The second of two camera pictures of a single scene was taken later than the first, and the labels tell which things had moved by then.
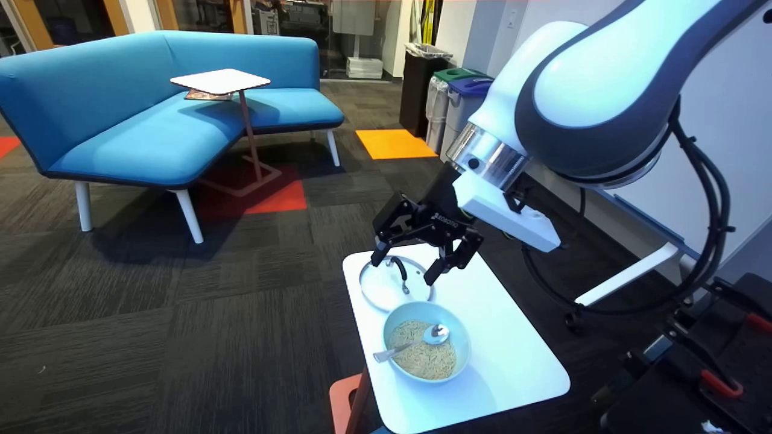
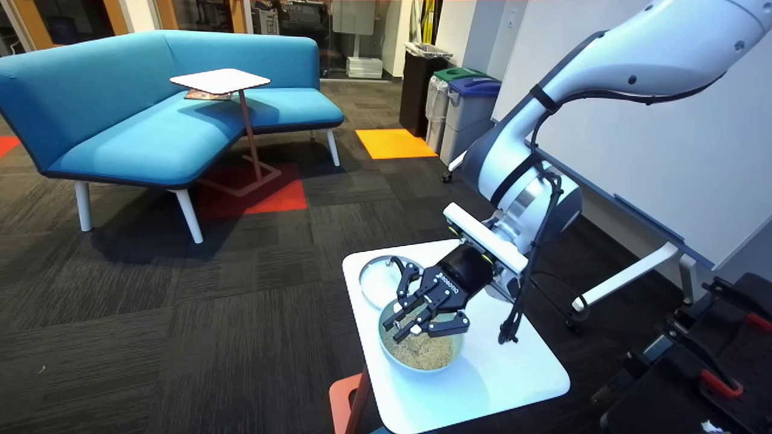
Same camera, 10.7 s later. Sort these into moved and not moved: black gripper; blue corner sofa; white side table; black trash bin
Moved: black gripper
Not moved: black trash bin; white side table; blue corner sofa
